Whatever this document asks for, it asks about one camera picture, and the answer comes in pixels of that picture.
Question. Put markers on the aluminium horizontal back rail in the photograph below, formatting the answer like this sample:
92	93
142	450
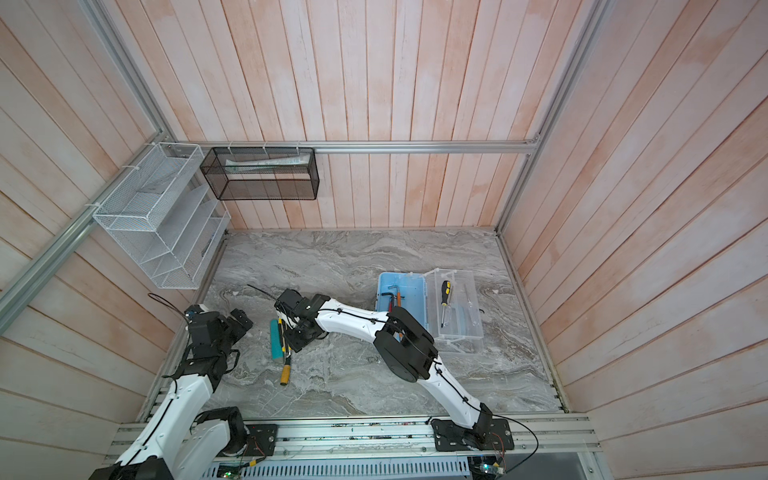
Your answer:
386	147

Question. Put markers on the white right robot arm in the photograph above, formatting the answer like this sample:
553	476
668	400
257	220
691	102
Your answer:
407	349

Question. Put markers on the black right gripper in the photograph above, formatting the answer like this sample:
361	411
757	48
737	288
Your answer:
294	341

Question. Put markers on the aluminium corner post right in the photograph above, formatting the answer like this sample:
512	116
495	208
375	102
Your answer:
597	15

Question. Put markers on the black wire mesh basket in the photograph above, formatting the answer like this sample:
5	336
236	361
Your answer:
262	173

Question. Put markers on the yellow black utility knife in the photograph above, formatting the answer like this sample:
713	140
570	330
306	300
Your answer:
285	348

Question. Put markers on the white wire mesh shelf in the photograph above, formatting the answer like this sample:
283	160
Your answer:
166	223

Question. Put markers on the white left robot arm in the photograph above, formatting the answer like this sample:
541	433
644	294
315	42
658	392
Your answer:
182	440

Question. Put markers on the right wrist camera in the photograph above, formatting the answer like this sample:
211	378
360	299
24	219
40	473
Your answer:
291	304

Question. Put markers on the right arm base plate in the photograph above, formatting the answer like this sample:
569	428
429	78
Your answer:
488	434

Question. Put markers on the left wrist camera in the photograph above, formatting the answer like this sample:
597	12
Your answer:
194	310

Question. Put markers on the aluminium corner post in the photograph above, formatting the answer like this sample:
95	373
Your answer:
597	15
103	25

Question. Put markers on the blue plastic tool box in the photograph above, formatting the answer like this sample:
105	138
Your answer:
463	331

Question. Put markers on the aluminium left wall rail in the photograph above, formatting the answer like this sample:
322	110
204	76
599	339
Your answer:
35	275

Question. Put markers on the yellow black small screwdriver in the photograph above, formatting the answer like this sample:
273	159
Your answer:
445	293

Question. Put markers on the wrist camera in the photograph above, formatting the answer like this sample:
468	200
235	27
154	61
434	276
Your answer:
194	310
291	304

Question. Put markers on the white vent grille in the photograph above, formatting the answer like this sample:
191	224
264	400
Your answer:
354	468

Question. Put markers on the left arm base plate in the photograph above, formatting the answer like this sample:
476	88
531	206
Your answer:
254	439

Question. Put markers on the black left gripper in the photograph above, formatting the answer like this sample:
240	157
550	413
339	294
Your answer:
232	325

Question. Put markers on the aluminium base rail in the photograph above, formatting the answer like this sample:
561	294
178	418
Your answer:
410	436

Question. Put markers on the teal tool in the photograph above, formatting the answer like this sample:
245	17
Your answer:
276	339

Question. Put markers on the aluminium corner post left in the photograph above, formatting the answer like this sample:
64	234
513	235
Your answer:
103	25

